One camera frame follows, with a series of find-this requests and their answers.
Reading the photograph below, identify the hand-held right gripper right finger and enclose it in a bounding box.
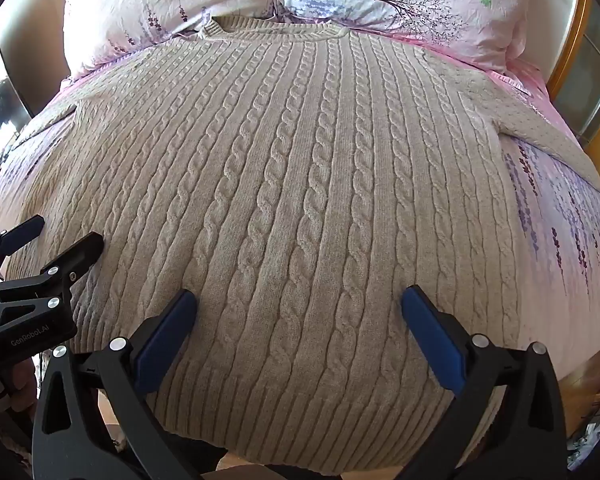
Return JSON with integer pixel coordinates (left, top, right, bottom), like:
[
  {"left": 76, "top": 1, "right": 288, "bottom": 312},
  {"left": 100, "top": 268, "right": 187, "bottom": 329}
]
[{"left": 401, "top": 285, "right": 567, "bottom": 480}]

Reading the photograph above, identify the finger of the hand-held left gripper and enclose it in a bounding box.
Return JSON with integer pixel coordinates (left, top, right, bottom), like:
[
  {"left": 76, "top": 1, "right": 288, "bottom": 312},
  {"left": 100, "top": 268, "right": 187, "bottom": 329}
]
[
  {"left": 0, "top": 232, "right": 105, "bottom": 312},
  {"left": 0, "top": 214, "right": 46, "bottom": 287}
]

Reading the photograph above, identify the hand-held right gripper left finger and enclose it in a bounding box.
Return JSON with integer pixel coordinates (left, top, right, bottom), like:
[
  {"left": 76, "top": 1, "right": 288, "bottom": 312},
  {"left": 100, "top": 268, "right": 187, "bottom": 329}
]
[{"left": 32, "top": 289, "right": 216, "bottom": 480}]

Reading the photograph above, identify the beige cable-knit sweater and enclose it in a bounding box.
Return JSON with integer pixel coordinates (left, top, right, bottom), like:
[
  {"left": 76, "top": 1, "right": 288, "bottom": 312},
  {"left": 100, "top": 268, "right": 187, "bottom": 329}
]
[{"left": 0, "top": 16, "right": 600, "bottom": 463}]

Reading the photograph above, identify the dark glossy panel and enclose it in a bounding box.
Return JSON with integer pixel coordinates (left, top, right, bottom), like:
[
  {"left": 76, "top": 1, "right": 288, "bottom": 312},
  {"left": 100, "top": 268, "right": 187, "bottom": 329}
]
[{"left": 0, "top": 6, "right": 37, "bottom": 157}]

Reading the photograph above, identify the pink floral bed sheet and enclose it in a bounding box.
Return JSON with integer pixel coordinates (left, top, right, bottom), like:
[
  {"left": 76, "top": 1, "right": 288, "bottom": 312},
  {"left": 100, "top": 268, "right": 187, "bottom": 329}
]
[{"left": 0, "top": 52, "right": 600, "bottom": 411}]

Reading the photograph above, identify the pink floral pillow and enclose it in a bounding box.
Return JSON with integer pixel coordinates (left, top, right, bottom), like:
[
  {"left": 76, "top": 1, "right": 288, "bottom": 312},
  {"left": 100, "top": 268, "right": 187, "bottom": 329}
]
[{"left": 61, "top": 0, "right": 289, "bottom": 82}]

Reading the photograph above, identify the wooden framed cabinet door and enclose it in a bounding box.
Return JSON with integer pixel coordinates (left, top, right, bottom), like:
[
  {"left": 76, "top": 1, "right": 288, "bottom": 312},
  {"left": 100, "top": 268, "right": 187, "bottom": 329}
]
[{"left": 546, "top": 0, "right": 600, "bottom": 192}]

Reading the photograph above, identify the pink pillow with green leaf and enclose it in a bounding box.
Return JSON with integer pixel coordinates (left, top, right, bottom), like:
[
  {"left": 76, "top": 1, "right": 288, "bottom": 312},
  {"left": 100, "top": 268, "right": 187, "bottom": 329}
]
[{"left": 274, "top": 0, "right": 547, "bottom": 77}]

